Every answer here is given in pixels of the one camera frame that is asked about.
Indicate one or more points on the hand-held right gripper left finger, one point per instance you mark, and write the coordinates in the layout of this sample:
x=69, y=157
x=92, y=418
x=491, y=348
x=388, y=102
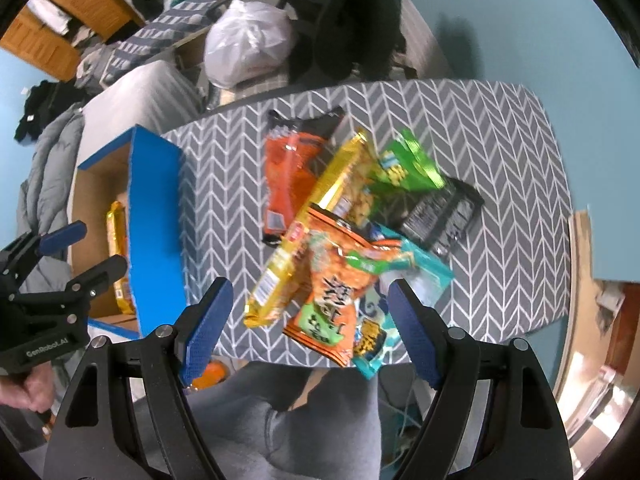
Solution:
x=207, y=330

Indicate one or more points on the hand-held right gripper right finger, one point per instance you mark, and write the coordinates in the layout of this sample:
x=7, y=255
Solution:
x=412, y=335

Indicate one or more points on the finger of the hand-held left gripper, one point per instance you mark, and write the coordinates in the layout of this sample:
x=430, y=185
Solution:
x=100, y=270
x=62, y=236

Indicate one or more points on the blue cardboard box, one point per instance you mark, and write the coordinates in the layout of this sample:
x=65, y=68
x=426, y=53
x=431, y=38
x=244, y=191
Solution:
x=155, y=235

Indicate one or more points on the teal snack packet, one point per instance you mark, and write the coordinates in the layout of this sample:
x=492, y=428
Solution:
x=425, y=265

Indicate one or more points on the orange and green snack packet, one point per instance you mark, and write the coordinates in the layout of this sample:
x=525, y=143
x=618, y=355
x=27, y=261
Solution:
x=330, y=300

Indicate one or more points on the long yellow snack packet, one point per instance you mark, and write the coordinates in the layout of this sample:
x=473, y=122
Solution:
x=340, y=180

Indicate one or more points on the orange and black snack packet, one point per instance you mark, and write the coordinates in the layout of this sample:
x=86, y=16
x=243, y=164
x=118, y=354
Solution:
x=290, y=175

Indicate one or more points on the person's left hand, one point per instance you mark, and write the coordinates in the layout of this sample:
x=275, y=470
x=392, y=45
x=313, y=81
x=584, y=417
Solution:
x=25, y=390

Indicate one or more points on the small yellow snack packet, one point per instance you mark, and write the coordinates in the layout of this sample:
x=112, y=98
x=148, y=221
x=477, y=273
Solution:
x=117, y=230

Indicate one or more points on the orange object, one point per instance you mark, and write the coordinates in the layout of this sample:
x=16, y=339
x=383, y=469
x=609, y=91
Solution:
x=210, y=375

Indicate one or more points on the grey puffer jacket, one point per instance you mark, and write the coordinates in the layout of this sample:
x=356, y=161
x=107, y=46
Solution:
x=45, y=170

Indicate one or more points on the person's grey trousers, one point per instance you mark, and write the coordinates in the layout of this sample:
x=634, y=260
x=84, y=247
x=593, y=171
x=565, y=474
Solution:
x=280, y=425

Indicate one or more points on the black garment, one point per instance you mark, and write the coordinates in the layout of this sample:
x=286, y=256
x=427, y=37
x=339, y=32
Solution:
x=45, y=105

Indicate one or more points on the light grey cushion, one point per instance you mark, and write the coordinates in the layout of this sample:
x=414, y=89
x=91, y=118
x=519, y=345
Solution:
x=145, y=95

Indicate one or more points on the wooden board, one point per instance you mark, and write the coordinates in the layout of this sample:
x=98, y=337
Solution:
x=582, y=270

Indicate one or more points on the grey herringbone tablecloth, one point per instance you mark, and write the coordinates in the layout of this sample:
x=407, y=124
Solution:
x=500, y=160

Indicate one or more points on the brown cardboard box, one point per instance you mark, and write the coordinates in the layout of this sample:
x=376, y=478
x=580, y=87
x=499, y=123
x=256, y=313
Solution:
x=192, y=47

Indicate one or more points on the dark herringbone cloth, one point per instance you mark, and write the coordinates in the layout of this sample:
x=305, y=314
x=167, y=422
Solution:
x=165, y=30

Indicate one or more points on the white plastic bag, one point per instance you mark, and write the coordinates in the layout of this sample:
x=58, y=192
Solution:
x=250, y=40

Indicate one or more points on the dark clothing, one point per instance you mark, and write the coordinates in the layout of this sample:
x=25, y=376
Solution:
x=360, y=20

